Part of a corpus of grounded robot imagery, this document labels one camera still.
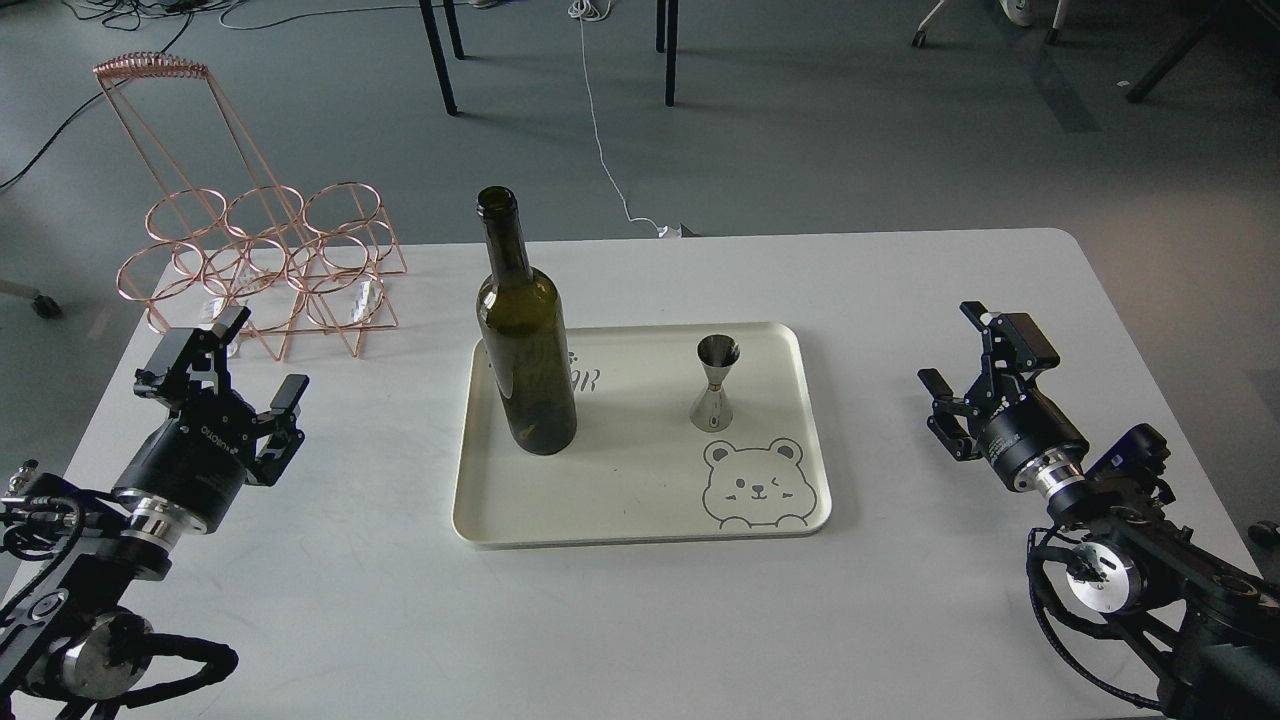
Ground black caster wheel left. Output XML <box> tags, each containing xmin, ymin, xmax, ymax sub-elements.
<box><xmin>0</xmin><ymin>279</ymin><xmax>63</xmax><ymax>319</ymax></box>

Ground black table legs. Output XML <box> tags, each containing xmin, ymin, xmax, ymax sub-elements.
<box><xmin>419</xmin><ymin>0</ymin><xmax>681</xmax><ymax>117</ymax></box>

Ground copper wire wine rack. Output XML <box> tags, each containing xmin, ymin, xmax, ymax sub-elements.
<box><xmin>93</xmin><ymin>51</ymin><xmax>408</xmax><ymax>361</ymax></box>

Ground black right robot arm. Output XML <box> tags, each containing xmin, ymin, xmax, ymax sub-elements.
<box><xmin>918</xmin><ymin>301</ymin><xmax>1279</xmax><ymax>719</ymax></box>

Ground silver metal jigger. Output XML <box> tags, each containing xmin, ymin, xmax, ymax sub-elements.
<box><xmin>689</xmin><ymin>334</ymin><xmax>740</xmax><ymax>433</ymax></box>

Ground dark green wine bottle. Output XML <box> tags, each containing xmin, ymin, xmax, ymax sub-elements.
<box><xmin>476</xmin><ymin>186</ymin><xmax>577</xmax><ymax>455</ymax></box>

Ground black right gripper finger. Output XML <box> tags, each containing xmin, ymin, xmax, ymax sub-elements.
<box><xmin>918</xmin><ymin>368</ymin><xmax>963</xmax><ymax>409</ymax></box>
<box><xmin>960</xmin><ymin>301</ymin><xmax>1061</xmax><ymax>380</ymax></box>

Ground white floor cable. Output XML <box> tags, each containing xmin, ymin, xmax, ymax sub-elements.
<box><xmin>568</xmin><ymin>0</ymin><xmax>681</xmax><ymax>240</ymax></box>

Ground cream bear serving tray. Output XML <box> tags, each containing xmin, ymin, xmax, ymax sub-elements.
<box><xmin>453</xmin><ymin>322</ymin><xmax>831</xmax><ymax>548</ymax></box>

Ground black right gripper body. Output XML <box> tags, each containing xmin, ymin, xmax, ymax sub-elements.
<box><xmin>928</xmin><ymin>388</ymin><xmax>1088</xmax><ymax>492</ymax></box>

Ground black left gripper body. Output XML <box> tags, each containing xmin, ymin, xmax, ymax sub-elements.
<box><xmin>111</xmin><ymin>388</ymin><xmax>305</xmax><ymax>520</ymax></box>

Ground dark diagonal furniture leg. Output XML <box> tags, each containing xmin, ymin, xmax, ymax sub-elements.
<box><xmin>1124</xmin><ymin>1</ymin><xmax>1244</xmax><ymax>104</ymax></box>

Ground white office chair base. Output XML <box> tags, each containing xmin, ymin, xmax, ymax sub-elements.
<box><xmin>910</xmin><ymin>0</ymin><xmax>1066</xmax><ymax>49</ymax></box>

